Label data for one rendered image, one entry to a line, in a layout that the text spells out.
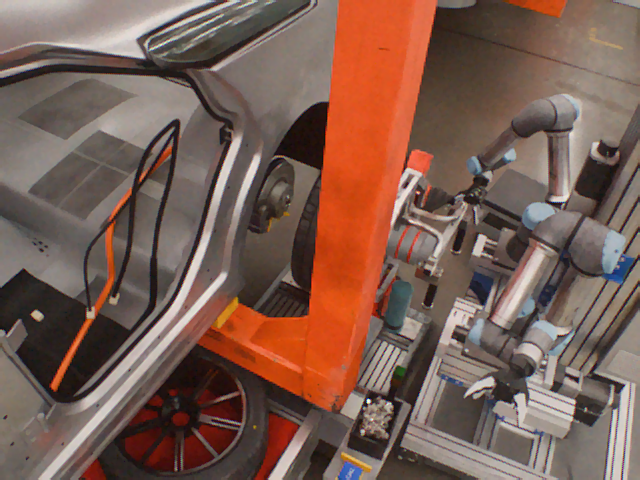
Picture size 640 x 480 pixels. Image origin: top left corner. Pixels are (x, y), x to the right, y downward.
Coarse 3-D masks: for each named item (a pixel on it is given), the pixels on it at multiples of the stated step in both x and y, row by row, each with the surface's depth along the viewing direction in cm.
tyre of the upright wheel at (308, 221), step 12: (408, 156) 240; (312, 192) 219; (312, 204) 218; (300, 216) 221; (312, 216) 218; (300, 228) 220; (312, 228) 218; (300, 240) 222; (312, 240) 220; (300, 252) 224; (312, 252) 221; (300, 264) 227; (312, 264) 225; (300, 276) 233; (312, 276) 229
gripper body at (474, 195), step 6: (474, 180) 267; (480, 180) 261; (486, 180) 262; (474, 186) 260; (480, 186) 260; (486, 186) 267; (468, 192) 262; (474, 192) 259; (480, 192) 260; (486, 192) 260; (468, 198) 263; (474, 198) 261; (480, 198) 259; (474, 204) 266
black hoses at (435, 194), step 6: (432, 192) 235; (438, 192) 234; (444, 192) 235; (432, 198) 235; (438, 198) 234; (444, 198) 234; (450, 198) 240; (456, 198) 243; (426, 204) 235; (432, 204) 234; (438, 204) 234; (426, 210) 235
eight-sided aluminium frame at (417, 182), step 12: (408, 168) 231; (408, 180) 230; (420, 180) 231; (408, 192) 221; (420, 192) 251; (396, 204) 216; (420, 204) 255; (396, 216) 216; (384, 264) 264; (396, 264) 264; (384, 288) 254
